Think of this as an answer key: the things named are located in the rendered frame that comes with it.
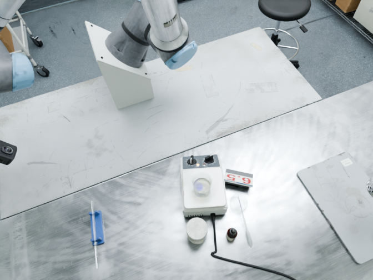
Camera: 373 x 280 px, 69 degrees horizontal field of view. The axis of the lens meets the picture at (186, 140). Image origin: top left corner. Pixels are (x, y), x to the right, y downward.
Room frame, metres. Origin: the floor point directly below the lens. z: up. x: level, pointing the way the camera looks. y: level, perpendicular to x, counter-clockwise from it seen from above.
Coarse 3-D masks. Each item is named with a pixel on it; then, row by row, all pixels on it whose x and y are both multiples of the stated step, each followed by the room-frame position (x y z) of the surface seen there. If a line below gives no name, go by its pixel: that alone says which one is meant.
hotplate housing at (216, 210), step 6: (180, 162) 0.39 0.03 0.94; (180, 168) 0.36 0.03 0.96; (198, 168) 0.35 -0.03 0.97; (222, 168) 0.35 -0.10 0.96; (186, 210) 0.23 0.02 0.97; (192, 210) 0.22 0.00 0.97; (198, 210) 0.22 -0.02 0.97; (204, 210) 0.22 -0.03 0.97; (210, 210) 0.22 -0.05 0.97; (216, 210) 0.22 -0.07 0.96; (222, 210) 0.22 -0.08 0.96; (186, 216) 0.22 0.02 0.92; (192, 216) 0.22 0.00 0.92
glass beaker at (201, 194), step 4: (200, 172) 0.30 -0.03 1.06; (204, 172) 0.30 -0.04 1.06; (192, 176) 0.29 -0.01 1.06; (196, 176) 0.29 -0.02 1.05; (200, 176) 0.30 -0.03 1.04; (204, 176) 0.29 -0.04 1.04; (208, 176) 0.29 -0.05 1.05; (192, 180) 0.28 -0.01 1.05; (208, 180) 0.29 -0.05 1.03; (196, 188) 0.25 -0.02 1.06; (208, 188) 0.25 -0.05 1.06; (196, 192) 0.25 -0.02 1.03; (200, 192) 0.25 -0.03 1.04; (204, 192) 0.25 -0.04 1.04; (208, 192) 0.25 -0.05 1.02; (196, 196) 0.25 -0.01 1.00; (200, 196) 0.25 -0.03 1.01; (204, 196) 0.25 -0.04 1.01
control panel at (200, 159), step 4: (188, 156) 0.42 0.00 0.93; (196, 156) 0.41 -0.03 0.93; (200, 156) 0.41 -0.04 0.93; (204, 156) 0.41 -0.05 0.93; (216, 156) 0.40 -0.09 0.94; (184, 160) 0.40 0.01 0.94; (196, 160) 0.39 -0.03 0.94; (200, 160) 0.39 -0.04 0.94; (216, 160) 0.38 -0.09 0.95; (184, 164) 0.38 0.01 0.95; (188, 164) 0.37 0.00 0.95; (200, 164) 0.37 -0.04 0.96; (208, 164) 0.37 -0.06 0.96; (212, 164) 0.36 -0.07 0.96; (216, 164) 0.36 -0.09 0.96; (184, 168) 0.36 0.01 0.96; (188, 168) 0.36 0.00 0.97; (192, 168) 0.35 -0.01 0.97
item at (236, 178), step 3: (228, 174) 0.35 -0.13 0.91; (231, 174) 0.35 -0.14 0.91; (225, 177) 0.33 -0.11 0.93; (228, 177) 0.33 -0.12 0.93; (231, 177) 0.33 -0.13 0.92; (234, 177) 0.33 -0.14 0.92; (237, 177) 0.33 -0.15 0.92; (240, 177) 0.33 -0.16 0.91; (243, 177) 0.33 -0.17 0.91; (231, 180) 0.32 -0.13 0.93; (234, 180) 0.32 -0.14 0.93; (237, 180) 0.32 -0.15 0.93; (240, 180) 0.32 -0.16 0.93; (243, 180) 0.32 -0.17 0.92; (246, 180) 0.32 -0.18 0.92; (249, 180) 0.32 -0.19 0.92; (246, 183) 0.30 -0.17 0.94; (249, 183) 0.30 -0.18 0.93
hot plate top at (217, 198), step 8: (208, 168) 0.34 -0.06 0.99; (216, 168) 0.34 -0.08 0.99; (184, 176) 0.32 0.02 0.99; (216, 176) 0.31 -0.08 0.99; (184, 184) 0.29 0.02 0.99; (192, 184) 0.29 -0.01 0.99; (216, 184) 0.29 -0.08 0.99; (184, 192) 0.27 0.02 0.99; (192, 192) 0.27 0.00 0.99; (216, 192) 0.26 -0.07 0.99; (224, 192) 0.26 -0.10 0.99; (184, 200) 0.25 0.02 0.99; (192, 200) 0.25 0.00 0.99; (200, 200) 0.24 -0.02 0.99; (208, 200) 0.24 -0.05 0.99; (216, 200) 0.24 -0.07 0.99; (224, 200) 0.24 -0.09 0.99; (192, 208) 0.22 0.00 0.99
